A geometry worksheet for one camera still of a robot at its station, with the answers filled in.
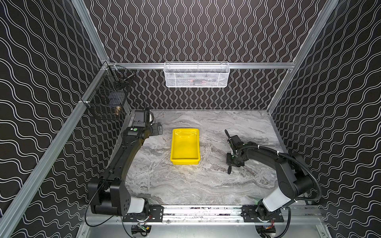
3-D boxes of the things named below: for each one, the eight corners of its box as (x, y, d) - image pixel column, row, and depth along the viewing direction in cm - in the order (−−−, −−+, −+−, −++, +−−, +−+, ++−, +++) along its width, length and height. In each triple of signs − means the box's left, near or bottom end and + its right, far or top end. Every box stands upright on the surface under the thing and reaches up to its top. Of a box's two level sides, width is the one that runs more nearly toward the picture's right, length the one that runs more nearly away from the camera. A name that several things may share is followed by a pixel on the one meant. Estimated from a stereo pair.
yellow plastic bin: (170, 164, 94) (169, 159, 88) (173, 133, 109) (172, 127, 103) (199, 164, 94) (200, 159, 88) (198, 133, 109) (199, 127, 103)
